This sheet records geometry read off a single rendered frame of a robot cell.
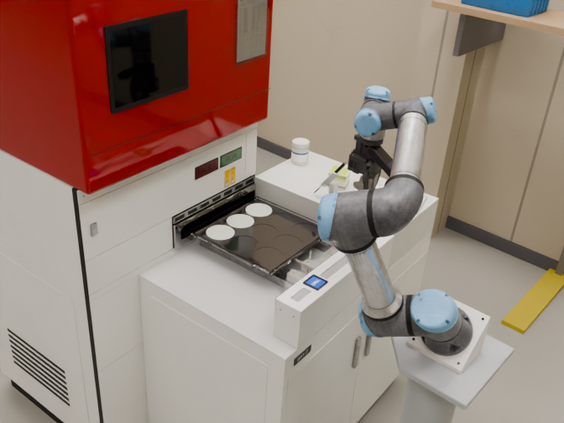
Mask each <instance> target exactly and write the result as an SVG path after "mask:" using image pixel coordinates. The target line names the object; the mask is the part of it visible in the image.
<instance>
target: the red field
mask: <svg viewBox="0 0 564 423"><path fill-rule="evenodd" d="M216 169H217V159H215V160H213V161H212V162H210V163H208V164H204V165H203V166H201V167H199V168H197V169H196V178H199V177H201V176H203V175H206V174H208V173H210V172H212V171H213V170H216Z"/></svg>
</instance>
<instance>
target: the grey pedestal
mask: <svg viewBox="0 0 564 423"><path fill-rule="evenodd" d="M408 338H409V337H391V341H392V344H393V348H394V355H395V358H396V362H397V365H398V369H399V372H400V373H402V374H403V375H405V376H407V377H408V382H407V386H406V391H405V397H404V402H403V406H402V410H401V414H400V418H399V423H452V417H453V415H454V411H455V408H456V406H457V407H459V408H461V409H463V410H465V409H466V408H467V407H468V406H469V405H470V404H471V403H472V402H473V400H474V399H475V398H476V397H477V396H478V394H479V393H480V392H481V391H482V390H483V388H484V387H485V386H486V385H487V383H488V382H489V381H490V380H491V378H492V377H493V376H494V375H495V374H496V373H497V372H498V371H499V370H500V368H501V367H502V366H503V365H504V363H505V362H506V361H507V360H508V359H509V357H510V356H511V355H512V354H513V352H514V349H513V348H512V347H510V346H508V345H506V344H504V343H502V342H500V341H498V340H496V339H494V338H492V337H491V336H489V335H487V334H486V335H485V338H484V342H483V347H482V350H481V352H480V353H479V354H478V355H477V356H476V357H475V358H474V359H473V360H472V362H471V363H470V364H469V365H468V366H467V367H466V368H465V370H464V371H463V372H462V373H461V374H459V373H456V372H454V371H452V370H451V369H449V368H447V367H445V366H443V365H442V364H440V363H438V362H436V361H435V360H433V359H431V358H428V357H427V356H426V355H424V354H422V353H420V352H418V351H416V350H415V349H413V348H411V347H409V346H407V345H406V341H407V340H408Z"/></svg>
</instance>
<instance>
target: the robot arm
mask: <svg viewBox="0 0 564 423"><path fill-rule="evenodd" d="M435 122H436V104H435V100H434V99H433V97H417V98H414V99H408V100H403V101H397V102H390V90H389V89H387V88H385V87H382V86H370V87H368V88H367V89H366V91H365V96H364V102H363V105H362V106H361V108H360V110H359V111H358V113H357V114H356V117H355V119H354V127H355V129H356V131H357V132H358V134H355V135H354V139H355V140H357V141H356V148H355V149H353V150H352V153H350V155H349V159H348V166H347V169H348V170H351V171H352V172H353V173H355V174H362V175H361V176H360V179H359V181H354V182H353V187H354V188H355V189H357V191H345V192H338V191H337V192H336V193H331V194H326V195H324V196H323V197H322V198H321V200H320V203H319V206H318V213H317V226H318V232H319V236H320V238H321V240H322V241H324V242H329V241H332V242H333V244H334V246H335V248H336V249H337V250H338V251H339V252H341V253H344V254H345V256H346V259H347V261H348V264H349V266H350V268H351V271H352V273H353V276H354V278H355V280H356V281H357V284H358V287H359V289H360V291H361V293H362V296H363V297H362V299H361V300H360V301H359V303H358V319H359V320H360V326H361V328H362V329H363V331H364V333H365V334H366V335H368V336H370V337H421V338H422V340H423V342H424V344H425V345H426V346H427V347H428V348H429V349H430V350H431V351H432V352H434V353H436V354H438V355H442V356H453V355H456V354H459V353H461V352H462V351H463V350H465V349H466V348H467V346H468V345H469V344H470V342H471V341H472V338H473V324H472V322H471V320H470V318H469V317H468V315H467V313H466V312H465V311H463V310H462V309H461V308H459V307H457V304H456V303H455V301H454V300H453V298H452V297H451V296H449V295H448V294H447V293H445V292H444V291H442V290H438V289H427V290H422V291H421V292H419V293H418V294H417V295H402V294H401V292H400V290H399V289H398V288H397V287H395V286H394V285H392V283H391V281H390V278H389V275H388V272H387V269H386V268H385V265H384V261H383V259H382V256H381V254H380V252H379V248H378V245H377V243H376V240H377V238H384V237H388V236H391V235H394V234H396V233H397V232H399V231H401V230H402V229H404V228H405V227H406V226H407V225H408V224H409V223H410V222H411V221H412V220H413V218H414V217H415V215H416V214H417V212H418V211H419V209H420V206H421V204H422V202H423V198H424V191H425V187H424V185H423V183H422V181H421V175H422V167H423V159H424V151H425V143H426V128H427V125H429V124H432V123H435ZM396 128H397V129H398V131H397V137H396V142H395V147H394V157H393V158H391V157H390V156H389V155H388V153H387V152H386V151H385V150H384V149H383V148H382V147H381V144H383V141H384V135H385V130H389V129H396ZM381 170H383V171H384V172H385V173H386V175H387V176H388V177H389V178H388V179H387V180H386V181H385V184H384V187H382V188H377V189H375V188H376V185H377V184H378V182H379V177H380V174H381Z"/></svg>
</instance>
